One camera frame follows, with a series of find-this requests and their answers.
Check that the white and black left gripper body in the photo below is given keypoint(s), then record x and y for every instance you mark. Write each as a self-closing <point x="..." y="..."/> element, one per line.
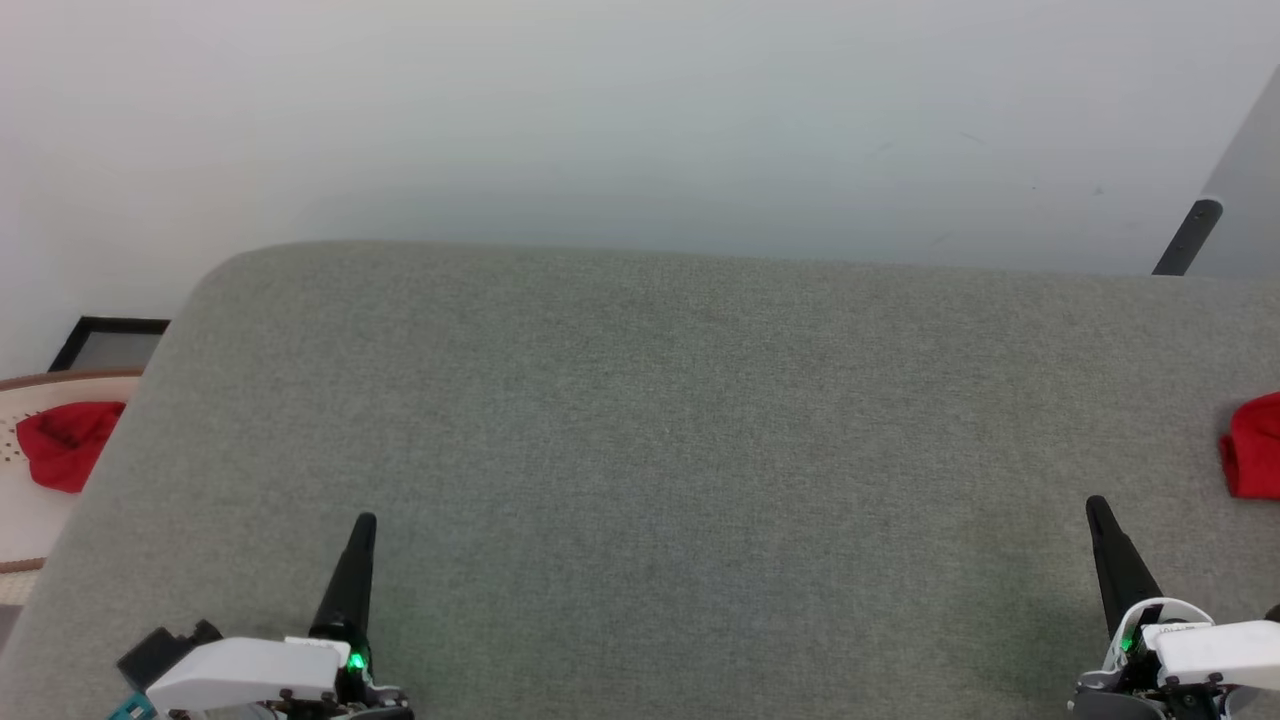
<point x="240" y="670"/>

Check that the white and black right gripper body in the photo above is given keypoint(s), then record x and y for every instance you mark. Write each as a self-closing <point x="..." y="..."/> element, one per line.
<point x="1220" y="650"/>

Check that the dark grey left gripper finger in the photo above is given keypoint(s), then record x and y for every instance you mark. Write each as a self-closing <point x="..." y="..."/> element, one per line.
<point x="350" y="595"/>

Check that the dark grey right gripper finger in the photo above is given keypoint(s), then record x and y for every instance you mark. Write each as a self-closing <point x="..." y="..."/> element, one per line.
<point x="1120" y="570"/>

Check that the red and white shirt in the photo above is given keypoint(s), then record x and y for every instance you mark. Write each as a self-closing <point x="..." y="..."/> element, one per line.
<point x="1255" y="450"/>

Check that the white perforated laundry basket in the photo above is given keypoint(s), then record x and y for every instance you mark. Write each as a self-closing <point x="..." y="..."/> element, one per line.
<point x="20" y="520"/>

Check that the small red cloth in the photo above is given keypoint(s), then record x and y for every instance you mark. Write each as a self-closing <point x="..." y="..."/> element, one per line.
<point x="65" y="445"/>

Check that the black leg with white cap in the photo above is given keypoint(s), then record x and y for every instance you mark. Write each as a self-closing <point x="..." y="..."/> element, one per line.
<point x="1185" y="240"/>

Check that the grey slanted panel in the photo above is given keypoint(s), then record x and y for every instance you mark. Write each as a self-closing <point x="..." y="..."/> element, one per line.
<point x="1250" y="190"/>

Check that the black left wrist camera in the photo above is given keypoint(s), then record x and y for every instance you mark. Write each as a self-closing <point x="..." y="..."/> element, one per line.
<point x="160" y="650"/>

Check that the black rectangular frame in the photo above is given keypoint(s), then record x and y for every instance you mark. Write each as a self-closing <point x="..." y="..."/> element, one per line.
<point x="75" y="335"/>

